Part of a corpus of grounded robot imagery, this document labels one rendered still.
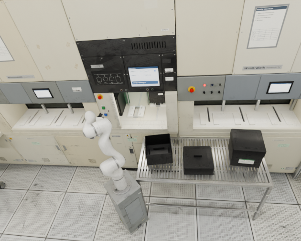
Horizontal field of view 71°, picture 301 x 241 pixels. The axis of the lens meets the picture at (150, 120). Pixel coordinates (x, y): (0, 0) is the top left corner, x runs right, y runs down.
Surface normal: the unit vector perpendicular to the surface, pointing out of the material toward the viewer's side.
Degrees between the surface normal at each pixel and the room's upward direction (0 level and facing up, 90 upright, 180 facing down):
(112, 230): 0
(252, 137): 0
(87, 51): 90
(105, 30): 93
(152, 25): 92
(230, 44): 90
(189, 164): 0
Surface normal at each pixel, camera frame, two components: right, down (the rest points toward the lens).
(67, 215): -0.11, -0.73
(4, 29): -0.11, 0.68
